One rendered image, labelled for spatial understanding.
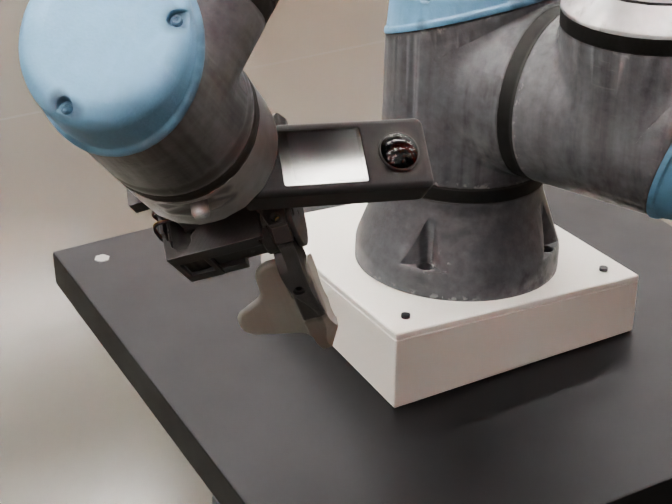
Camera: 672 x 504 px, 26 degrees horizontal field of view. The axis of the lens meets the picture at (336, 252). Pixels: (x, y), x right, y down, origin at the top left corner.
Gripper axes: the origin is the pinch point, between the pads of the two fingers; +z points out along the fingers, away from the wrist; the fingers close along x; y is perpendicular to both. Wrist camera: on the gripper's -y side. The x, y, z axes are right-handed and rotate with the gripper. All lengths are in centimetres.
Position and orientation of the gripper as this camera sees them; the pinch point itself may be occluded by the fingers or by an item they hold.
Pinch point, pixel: (318, 241)
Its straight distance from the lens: 101.7
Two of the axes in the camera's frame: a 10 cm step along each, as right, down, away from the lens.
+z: 2.1, 2.7, 9.4
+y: -9.6, 2.4, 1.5
